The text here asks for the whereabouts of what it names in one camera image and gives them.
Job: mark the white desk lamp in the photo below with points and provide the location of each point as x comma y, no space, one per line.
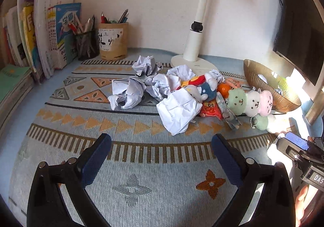
194,40

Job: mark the brown paper pen holder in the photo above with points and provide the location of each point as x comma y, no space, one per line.
113,41

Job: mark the hello kitty plush toy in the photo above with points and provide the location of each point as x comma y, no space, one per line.
202,88

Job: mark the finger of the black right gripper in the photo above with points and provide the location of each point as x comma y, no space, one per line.
292,145

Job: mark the three-ball dango plush faces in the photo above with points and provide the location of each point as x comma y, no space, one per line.
250,103

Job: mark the woven brown basket bowl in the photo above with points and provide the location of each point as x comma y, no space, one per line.
259,76

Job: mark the yellow book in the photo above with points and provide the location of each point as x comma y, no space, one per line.
30,38

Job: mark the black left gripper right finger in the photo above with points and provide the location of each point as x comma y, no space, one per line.
276,203

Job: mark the green notebook stack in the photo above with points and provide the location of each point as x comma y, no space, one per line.
16,82

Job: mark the orange mandarin front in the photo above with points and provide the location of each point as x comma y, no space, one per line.
223,89

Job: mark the white paper ball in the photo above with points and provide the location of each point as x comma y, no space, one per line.
177,110

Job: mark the red snack packet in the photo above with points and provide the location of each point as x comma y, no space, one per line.
210,109

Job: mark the orange small card packet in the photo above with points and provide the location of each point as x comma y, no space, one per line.
233,83

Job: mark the crumpled paper ball back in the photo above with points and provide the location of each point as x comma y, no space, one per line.
146,66

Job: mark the black monitor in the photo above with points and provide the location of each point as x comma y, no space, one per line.
300,37

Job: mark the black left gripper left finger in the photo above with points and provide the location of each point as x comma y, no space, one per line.
46,206

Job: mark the crumpled paper ball middle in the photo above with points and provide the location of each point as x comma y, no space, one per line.
161,85

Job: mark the black mesh pen holder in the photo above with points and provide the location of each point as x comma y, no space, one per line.
87,45

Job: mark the crumpled paper ball left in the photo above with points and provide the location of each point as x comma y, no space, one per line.
127,93

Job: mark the right human hand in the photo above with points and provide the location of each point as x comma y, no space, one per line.
303,199

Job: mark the patterned woven table mat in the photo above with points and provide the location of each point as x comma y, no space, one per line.
149,177

